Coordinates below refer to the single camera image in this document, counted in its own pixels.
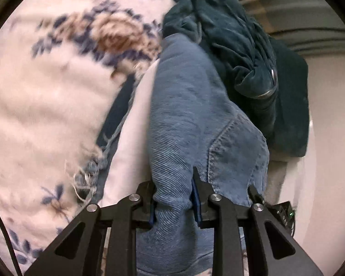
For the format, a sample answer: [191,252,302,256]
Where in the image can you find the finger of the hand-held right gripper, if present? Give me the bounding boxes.
[248,185,265,206]

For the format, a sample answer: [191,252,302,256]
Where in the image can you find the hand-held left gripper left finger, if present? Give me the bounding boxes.
[24,181,157,276]

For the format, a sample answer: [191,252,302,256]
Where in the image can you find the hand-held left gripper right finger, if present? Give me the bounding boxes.
[192,166,324,276]

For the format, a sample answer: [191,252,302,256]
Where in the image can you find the blue denim pants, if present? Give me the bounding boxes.
[65,33,269,276]

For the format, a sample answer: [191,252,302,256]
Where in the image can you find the white sheet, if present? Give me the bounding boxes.
[99,60,161,207]

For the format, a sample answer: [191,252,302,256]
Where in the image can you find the floral print blanket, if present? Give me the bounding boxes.
[0,0,187,276]

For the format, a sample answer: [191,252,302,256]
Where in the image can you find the dark teal cloth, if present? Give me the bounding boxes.
[162,0,309,157]

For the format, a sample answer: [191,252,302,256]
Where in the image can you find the black cable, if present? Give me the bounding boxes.
[0,195,23,276]

